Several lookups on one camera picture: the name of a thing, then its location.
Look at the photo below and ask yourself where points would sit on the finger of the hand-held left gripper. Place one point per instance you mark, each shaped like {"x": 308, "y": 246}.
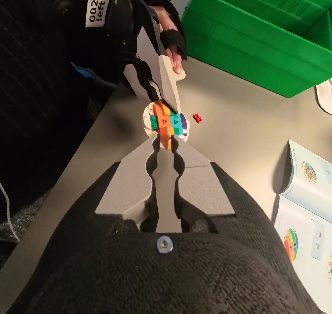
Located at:
{"x": 170, "y": 91}
{"x": 134, "y": 80}

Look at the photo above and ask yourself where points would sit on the red lego brick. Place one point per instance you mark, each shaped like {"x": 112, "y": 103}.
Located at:
{"x": 197, "y": 117}

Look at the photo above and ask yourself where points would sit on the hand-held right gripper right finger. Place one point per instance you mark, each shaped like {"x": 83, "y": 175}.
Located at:
{"x": 205, "y": 189}

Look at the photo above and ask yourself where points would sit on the wooden board on white stand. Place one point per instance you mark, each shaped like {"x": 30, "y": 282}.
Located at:
{"x": 325, "y": 96}

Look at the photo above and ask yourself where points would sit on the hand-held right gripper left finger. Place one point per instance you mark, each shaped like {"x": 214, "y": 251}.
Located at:
{"x": 127, "y": 187}

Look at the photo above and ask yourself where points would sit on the person's black top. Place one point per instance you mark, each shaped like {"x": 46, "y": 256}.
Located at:
{"x": 39, "y": 111}

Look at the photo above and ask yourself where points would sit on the person's left hand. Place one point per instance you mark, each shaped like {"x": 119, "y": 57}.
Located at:
{"x": 176, "y": 62}

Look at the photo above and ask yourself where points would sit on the open instruction booklet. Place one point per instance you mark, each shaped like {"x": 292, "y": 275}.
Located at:
{"x": 303, "y": 215}

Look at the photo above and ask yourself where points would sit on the green divided plastic bin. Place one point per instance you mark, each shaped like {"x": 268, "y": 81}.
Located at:
{"x": 259, "y": 34}

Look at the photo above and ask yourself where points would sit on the round multicolour lego build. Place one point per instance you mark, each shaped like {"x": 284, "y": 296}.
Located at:
{"x": 166, "y": 122}

